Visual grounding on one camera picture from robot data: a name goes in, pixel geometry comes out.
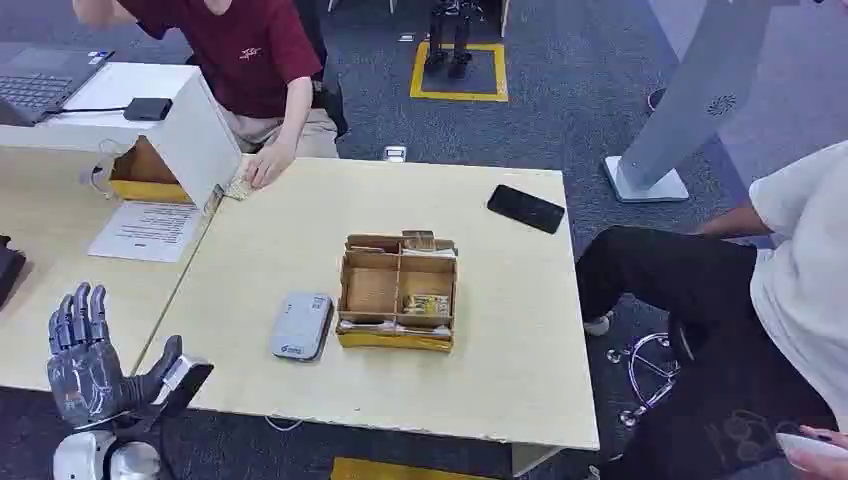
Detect printed paper sheet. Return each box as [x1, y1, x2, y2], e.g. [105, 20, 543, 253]
[87, 201, 204, 265]

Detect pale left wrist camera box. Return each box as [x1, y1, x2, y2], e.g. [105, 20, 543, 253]
[153, 354, 215, 417]

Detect stack of cards in box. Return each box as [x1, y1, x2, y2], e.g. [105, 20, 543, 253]
[400, 229, 458, 260]

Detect black standing robot legs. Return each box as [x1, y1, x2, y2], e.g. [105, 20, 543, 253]
[423, 0, 493, 81]

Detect grey card reader device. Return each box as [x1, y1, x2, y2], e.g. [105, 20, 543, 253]
[268, 291, 335, 364]

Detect chrome chair base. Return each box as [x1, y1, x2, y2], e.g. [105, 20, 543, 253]
[605, 331, 684, 429]

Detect person in red shirt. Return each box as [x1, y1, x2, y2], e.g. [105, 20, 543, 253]
[72, 0, 350, 191]

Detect wooden card box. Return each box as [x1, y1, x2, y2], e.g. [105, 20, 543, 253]
[335, 229, 460, 354]

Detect white floor stand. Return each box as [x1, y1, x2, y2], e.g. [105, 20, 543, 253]
[602, 0, 778, 204]

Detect yellow floor tape square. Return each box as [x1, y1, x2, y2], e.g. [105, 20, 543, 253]
[408, 41, 511, 104]

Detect black object at desk edge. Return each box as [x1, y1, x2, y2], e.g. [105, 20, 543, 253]
[0, 234, 28, 310]

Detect black smartphone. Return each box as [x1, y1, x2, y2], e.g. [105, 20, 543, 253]
[486, 183, 567, 236]

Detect black power adapter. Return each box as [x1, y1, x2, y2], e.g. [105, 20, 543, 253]
[122, 96, 174, 123]

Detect person's hand holding phone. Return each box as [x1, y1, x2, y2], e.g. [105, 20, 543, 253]
[784, 425, 848, 480]

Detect person in white shirt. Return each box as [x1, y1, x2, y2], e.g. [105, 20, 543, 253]
[574, 139, 848, 480]

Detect dark laptop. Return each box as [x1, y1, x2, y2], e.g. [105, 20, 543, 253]
[0, 42, 116, 128]

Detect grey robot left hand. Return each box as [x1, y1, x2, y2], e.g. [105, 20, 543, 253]
[46, 282, 184, 429]

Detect white desk partition box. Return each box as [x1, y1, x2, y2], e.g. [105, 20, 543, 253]
[0, 62, 244, 215]

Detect black adapter cable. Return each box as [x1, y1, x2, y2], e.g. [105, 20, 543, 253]
[42, 105, 127, 119]

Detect printed card in box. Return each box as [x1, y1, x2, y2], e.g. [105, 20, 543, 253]
[402, 293, 452, 318]

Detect person's hand on card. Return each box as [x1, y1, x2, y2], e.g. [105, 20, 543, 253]
[243, 141, 297, 191]

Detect white smartphone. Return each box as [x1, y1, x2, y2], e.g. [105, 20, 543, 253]
[774, 431, 848, 464]

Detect white cable under desk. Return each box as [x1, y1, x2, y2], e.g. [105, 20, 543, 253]
[264, 415, 307, 434]

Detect open cardboard box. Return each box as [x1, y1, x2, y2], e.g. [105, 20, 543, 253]
[108, 135, 194, 205]

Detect printed card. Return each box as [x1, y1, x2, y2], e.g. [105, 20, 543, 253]
[402, 293, 452, 318]
[223, 174, 257, 203]

